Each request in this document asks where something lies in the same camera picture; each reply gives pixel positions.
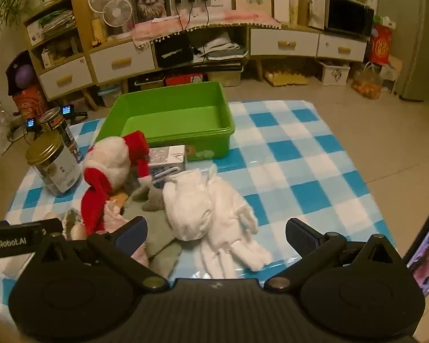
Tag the red box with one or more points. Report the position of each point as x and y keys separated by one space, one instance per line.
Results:
x=184 y=79

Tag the wall power outlets with chargers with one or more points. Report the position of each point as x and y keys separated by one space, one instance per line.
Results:
x=196 y=0

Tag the small white desk fan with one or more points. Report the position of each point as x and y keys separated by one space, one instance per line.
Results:
x=118 y=12

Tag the framed cat picture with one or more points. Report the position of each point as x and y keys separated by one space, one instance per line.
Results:
x=150 y=1

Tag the small grey printed box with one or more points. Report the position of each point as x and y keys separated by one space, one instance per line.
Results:
x=164 y=157

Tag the purple ball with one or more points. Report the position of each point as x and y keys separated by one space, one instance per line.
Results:
x=25 y=77

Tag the stack of papers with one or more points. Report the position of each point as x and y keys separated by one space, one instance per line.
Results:
x=57 y=23

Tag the grey refrigerator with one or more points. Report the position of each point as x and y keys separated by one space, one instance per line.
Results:
x=414 y=43

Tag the orange printed bag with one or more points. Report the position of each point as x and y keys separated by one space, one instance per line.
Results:
x=30 y=103

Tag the white plush cloth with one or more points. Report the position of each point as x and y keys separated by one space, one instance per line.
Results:
x=189 y=203

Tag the red gift bag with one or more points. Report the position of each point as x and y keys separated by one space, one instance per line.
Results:
x=380 y=44

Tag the white printed storage box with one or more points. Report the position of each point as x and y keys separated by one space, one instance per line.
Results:
x=334 y=75

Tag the pink tasselled cloth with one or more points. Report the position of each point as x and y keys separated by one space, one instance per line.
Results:
x=207 y=19

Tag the grey plush toy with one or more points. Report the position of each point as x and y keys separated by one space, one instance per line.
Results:
x=153 y=200

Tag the black microwave oven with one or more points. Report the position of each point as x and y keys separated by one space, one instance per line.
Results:
x=348 y=16

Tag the low wooden drawer cabinet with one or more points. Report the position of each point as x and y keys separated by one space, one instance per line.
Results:
x=286 y=41

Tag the blue white checkered tablecloth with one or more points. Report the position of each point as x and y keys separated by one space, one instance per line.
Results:
x=307 y=150

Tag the green plastic bin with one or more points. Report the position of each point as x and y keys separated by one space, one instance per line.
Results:
x=207 y=114

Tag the pile of folded clothes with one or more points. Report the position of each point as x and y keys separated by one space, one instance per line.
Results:
x=221 y=48

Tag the tin can with dark label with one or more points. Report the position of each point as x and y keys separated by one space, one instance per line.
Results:
x=62 y=128

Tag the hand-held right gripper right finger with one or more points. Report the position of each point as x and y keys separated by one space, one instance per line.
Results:
x=302 y=235

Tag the white plush with red hat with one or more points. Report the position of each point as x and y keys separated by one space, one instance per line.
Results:
x=107 y=157

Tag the small yellow toy car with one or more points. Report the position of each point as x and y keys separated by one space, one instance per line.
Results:
x=96 y=41

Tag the rabbit doll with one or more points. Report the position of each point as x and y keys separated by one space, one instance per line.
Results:
x=112 y=218

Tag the black bag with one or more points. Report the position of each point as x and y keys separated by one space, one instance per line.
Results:
x=173 y=51

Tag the plastic bag of oranges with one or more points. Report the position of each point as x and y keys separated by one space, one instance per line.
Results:
x=368 y=85

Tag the egg carton tray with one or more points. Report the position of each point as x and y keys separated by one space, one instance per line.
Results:
x=286 y=78

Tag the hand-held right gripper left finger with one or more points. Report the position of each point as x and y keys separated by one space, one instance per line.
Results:
x=132 y=232

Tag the blue lidded plastic box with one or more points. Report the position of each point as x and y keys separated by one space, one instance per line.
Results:
x=110 y=96

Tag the tall wooden shelf cabinet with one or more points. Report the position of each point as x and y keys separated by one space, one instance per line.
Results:
x=66 y=78

